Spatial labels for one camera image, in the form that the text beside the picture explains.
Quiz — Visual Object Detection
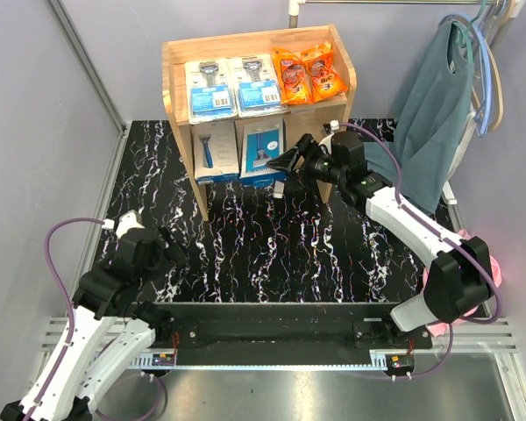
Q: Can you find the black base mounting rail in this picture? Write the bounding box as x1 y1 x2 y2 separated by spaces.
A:
162 303 432 371

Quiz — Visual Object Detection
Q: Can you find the metal clothes rack bar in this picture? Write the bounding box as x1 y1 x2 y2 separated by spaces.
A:
288 0 515 29

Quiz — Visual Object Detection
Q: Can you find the orange razor pack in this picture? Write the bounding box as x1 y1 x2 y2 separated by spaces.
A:
301 42 347 102
271 47 313 105

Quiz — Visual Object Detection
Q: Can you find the aluminium corner frame profile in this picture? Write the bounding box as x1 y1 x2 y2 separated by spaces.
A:
47 0 128 132

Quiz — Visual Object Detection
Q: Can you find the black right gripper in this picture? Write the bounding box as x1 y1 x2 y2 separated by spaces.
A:
266 133 345 194

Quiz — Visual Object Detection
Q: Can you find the blue plastic hanger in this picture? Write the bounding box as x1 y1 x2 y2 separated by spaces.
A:
441 14 504 138

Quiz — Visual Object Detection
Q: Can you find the wooden two-tier shelf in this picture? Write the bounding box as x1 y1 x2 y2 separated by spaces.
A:
161 24 358 221

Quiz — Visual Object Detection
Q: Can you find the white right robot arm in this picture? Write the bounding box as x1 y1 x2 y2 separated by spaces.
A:
267 131 496 348

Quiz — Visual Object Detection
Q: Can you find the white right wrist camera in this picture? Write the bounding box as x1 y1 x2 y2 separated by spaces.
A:
319 120 340 153

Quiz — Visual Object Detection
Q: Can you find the blue Harry's razor box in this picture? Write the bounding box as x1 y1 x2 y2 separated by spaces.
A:
239 116 286 188

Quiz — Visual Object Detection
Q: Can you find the green plastic hanger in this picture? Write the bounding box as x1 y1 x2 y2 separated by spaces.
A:
457 1 513 60

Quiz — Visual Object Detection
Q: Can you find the teal blue t-shirt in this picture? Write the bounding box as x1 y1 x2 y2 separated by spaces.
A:
388 21 474 215

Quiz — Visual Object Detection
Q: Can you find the beige wooden hanger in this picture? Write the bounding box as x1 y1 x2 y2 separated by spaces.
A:
472 1 525 132

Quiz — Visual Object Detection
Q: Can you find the white Harry's razor box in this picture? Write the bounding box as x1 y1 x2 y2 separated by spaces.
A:
192 120 240 184

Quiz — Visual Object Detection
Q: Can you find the pink cloth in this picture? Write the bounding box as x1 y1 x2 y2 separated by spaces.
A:
422 230 502 337

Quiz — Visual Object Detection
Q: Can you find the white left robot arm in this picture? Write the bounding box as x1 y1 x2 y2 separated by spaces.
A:
0 225 186 420

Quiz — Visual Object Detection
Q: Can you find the small white bottle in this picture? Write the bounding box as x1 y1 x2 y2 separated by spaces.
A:
274 181 285 199

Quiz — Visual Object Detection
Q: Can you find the Gillette razor blister pack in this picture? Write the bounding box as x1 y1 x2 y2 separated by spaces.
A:
184 59 238 125

